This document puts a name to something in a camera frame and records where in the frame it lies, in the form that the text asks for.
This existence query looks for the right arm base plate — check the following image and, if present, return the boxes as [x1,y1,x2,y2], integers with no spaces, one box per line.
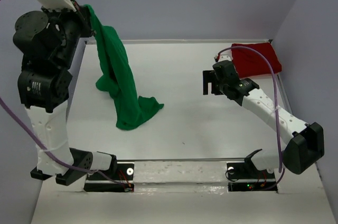
[224,149,278,192]

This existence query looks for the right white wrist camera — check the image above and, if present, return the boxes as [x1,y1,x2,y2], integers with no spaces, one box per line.
[214,54,232,63]

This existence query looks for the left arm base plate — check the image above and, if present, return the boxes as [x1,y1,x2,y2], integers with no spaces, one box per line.
[83,161,135,193]

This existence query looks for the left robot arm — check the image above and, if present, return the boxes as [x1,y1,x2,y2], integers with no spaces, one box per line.
[13,0,117,186]

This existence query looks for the folded red t-shirt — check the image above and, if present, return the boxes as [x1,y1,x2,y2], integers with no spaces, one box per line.
[231,43,282,78]

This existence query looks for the green t-shirt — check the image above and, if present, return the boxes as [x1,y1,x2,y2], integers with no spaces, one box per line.
[86,4,164,130]

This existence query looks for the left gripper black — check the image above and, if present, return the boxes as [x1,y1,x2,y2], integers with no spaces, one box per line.
[41,0,96,69]

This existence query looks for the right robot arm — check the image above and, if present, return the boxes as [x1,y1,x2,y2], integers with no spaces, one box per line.
[202,60,324,178]

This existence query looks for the aluminium rail right edge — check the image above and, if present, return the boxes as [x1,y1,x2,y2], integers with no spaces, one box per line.
[276,73,293,114]

